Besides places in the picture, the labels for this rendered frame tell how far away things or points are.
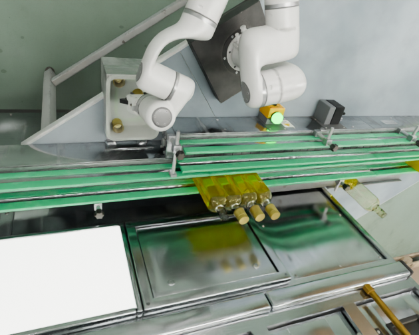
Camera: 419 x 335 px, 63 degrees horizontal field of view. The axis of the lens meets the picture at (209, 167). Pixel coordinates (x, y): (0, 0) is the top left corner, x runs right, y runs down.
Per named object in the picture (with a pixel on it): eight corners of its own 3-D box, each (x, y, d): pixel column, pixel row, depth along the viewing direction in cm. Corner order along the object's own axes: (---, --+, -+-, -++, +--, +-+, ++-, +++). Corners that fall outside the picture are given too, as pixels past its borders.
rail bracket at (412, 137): (393, 131, 154) (416, 147, 144) (400, 117, 150) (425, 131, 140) (399, 131, 156) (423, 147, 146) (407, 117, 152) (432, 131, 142)
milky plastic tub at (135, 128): (102, 128, 118) (106, 141, 112) (102, 64, 106) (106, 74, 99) (152, 127, 125) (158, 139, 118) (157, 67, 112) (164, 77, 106)
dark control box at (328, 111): (312, 115, 149) (323, 125, 143) (318, 98, 145) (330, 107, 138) (327, 115, 152) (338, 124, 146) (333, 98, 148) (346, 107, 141)
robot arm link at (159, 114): (167, 66, 78) (202, 83, 83) (155, 62, 87) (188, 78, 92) (142, 127, 81) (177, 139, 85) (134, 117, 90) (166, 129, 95)
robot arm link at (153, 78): (209, 25, 86) (175, 102, 90) (163, -2, 80) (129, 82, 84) (222, 26, 78) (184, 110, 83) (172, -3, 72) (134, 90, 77)
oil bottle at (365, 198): (337, 183, 162) (376, 222, 142) (340, 174, 158) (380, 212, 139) (347, 181, 163) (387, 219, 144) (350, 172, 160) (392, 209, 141)
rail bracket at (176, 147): (163, 163, 119) (172, 185, 110) (167, 120, 110) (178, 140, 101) (171, 163, 120) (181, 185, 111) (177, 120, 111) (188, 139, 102)
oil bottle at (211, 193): (190, 177, 128) (210, 215, 112) (193, 164, 125) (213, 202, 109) (204, 176, 130) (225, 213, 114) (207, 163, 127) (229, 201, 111)
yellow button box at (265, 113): (257, 115, 139) (265, 124, 133) (261, 98, 134) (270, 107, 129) (271, 115, 141) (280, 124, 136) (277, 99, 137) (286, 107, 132)
